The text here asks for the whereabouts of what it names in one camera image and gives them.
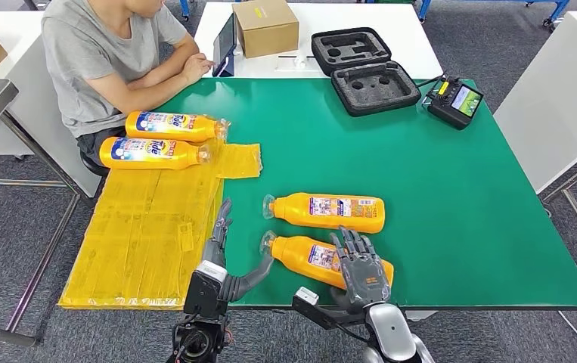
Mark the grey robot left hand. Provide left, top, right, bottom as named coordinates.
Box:
left=200, top=197, right=275, bottom=303

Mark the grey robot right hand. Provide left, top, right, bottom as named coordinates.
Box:
left=329, top=226, right=392, bottom=314

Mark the orange detergent bottle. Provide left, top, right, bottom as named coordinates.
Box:
left=260, top=230, right=396, bottom=290
left=125, top=110, right=230, bottom=144
left=99, top=137, right=213, bottom=171
left=262, top=192, right=386, bottom=235

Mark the yellow plastic sheet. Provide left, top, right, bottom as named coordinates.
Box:
left=58, top=142, right=263, bottom=311

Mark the green top work table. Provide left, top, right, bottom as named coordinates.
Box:
left=127, top=77, right=577, bottom=321

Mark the black stool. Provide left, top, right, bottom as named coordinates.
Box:
left=79, top=150, right=110, bottom=177

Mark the black foam-lined case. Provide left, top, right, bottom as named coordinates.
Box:
left=310, top=26, right=423, bottom=118

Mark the black remote controller with screen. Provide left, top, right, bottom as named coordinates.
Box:
left=423, top=72, right=485, bottom=132

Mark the dark tablet on stand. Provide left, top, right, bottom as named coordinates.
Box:
left=212, top=13, right=237, bottom=78

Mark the closed cardboard box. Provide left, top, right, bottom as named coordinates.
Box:
left=231, top=0, right=300, bottom=60

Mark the person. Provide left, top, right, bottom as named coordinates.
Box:
left=41, top=0, right=215, bottom=166

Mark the white table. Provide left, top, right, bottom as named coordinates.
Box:
left=0, top=11, right=103, bottom=199
left=493, top=11, right=577, bottom=194
left=193, top=1, right=443, bottom=79

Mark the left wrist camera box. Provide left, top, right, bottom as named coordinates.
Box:
left=184, top=260, right=229, bottom=319

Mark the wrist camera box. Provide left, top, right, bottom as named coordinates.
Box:
left=184, top=260, right=229, bottom=319
left=292, top=287, right=365, bottom=332

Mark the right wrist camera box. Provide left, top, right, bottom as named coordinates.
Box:
left=292, top=287, right=365, bottom=332

